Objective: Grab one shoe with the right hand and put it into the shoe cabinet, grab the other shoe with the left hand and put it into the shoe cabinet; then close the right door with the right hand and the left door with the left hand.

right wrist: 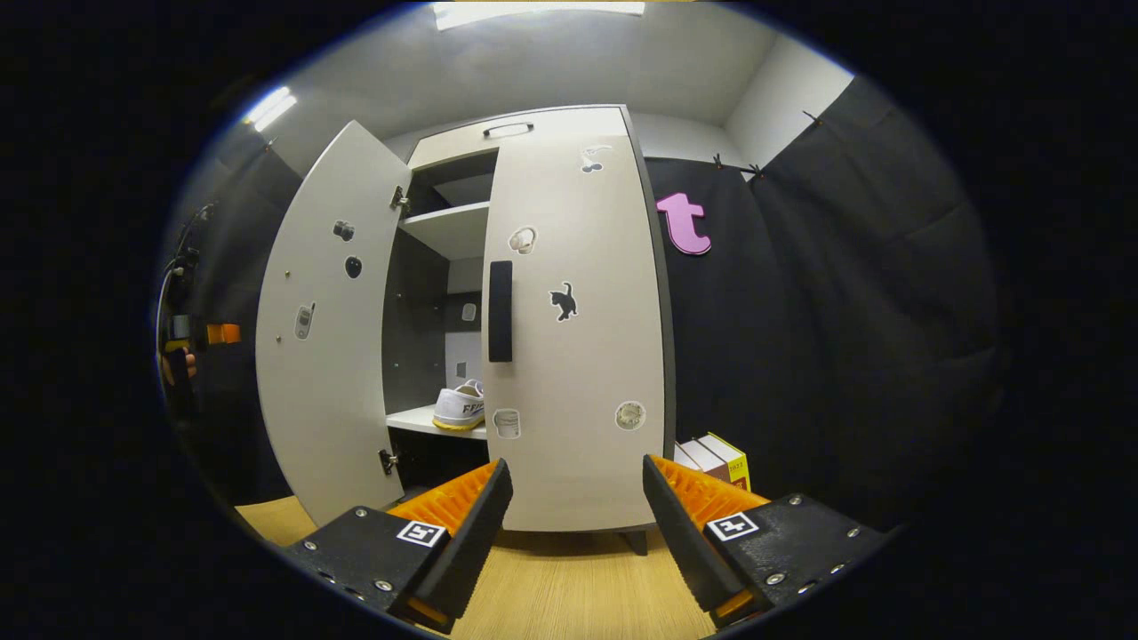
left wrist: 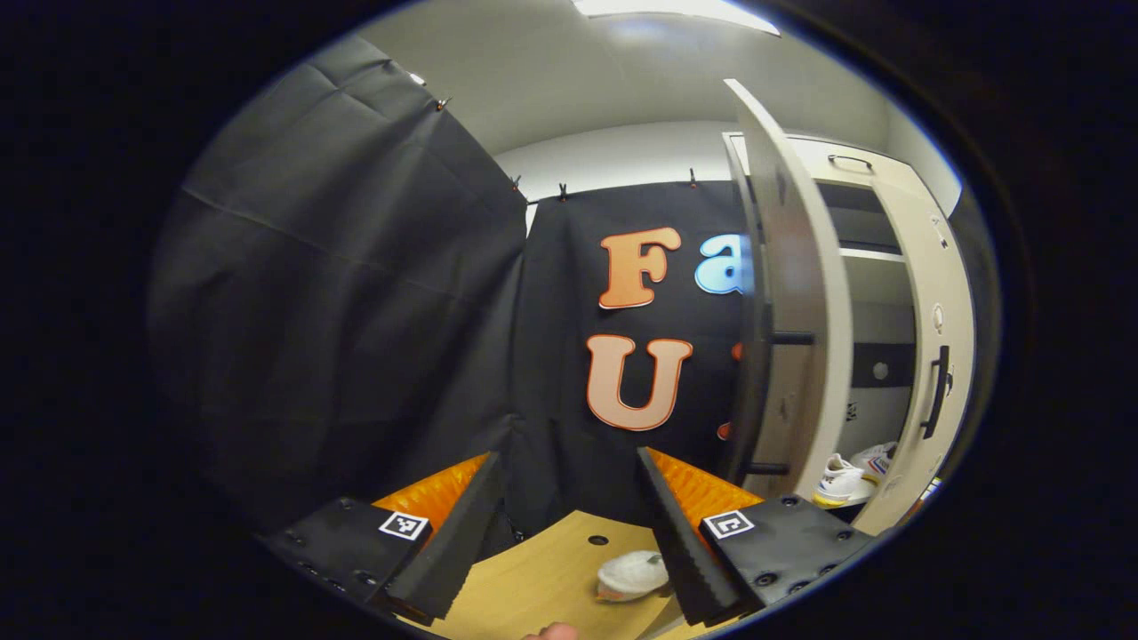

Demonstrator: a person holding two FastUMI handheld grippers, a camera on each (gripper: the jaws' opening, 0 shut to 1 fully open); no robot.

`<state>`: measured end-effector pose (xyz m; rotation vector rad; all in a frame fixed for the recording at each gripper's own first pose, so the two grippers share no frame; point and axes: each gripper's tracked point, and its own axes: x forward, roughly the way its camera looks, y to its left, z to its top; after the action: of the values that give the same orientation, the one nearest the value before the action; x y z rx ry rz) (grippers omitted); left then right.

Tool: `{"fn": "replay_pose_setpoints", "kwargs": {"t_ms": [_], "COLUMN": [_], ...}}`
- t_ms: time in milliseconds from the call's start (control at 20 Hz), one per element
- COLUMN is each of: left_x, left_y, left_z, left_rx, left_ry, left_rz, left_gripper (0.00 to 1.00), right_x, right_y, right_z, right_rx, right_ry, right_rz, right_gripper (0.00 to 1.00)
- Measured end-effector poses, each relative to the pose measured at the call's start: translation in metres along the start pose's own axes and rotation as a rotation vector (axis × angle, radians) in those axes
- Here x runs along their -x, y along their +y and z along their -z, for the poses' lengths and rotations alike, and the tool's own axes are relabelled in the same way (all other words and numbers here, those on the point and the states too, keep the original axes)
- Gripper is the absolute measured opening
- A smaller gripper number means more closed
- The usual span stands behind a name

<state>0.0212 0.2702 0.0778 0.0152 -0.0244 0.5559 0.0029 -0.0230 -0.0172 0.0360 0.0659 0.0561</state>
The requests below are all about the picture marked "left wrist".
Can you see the white sneaker shoe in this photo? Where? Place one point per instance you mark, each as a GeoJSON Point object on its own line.
{"type": "Point", "coordinates": [878, 462]}
{"type": "Point", "coordinates": [840, 484]}

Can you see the white shoe cabinet door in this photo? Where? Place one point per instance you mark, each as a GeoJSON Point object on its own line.
{"type": "Point", "coordinates": [929, 267]}
{"type": "Point", "coordinates": [809, 267]}

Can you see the white shoe cabinet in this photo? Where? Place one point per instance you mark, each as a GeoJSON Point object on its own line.
{"type": "Point", "coordinates": [880, 284]}

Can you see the white plush toy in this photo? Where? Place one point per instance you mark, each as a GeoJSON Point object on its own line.
{"type": "Point", "coordinates": [631, 573]}

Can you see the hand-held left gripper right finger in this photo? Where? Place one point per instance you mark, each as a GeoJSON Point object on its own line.
{"type": "Point", "coordinates": [676, 542]}

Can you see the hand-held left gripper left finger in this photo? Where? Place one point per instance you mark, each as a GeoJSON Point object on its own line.
{"type": "Point", "coordinates": [462, 533]}

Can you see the white cabinet drawer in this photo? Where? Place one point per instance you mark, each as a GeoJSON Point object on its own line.
{"type": "Point", "coordinates": [809, 153]}

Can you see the black backdrop cloth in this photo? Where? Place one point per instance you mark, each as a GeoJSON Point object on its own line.
{"type": "Point", "coordinates": [338, 311]}

